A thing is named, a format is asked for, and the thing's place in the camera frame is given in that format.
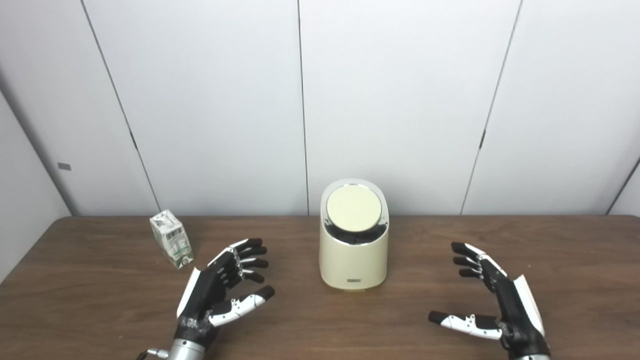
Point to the round cream bin lid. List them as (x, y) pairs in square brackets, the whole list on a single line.
[(354, 207)]

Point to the white green milk carton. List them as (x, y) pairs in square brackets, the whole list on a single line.
[(172, 240)]

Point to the cream-colored trash bin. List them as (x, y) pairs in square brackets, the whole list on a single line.
[(353, 260)]

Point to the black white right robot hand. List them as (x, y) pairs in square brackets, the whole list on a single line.
[(515, 305)]

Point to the small grey wall tag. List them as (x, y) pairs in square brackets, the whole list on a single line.
[(64, 166)]

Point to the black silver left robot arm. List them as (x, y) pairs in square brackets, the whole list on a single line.
[(186, 351)]

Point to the black wall panel clip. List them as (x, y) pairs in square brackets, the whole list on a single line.
[(133, 140), (482, 139)]

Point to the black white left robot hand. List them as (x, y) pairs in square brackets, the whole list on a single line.
[(200, 295)]

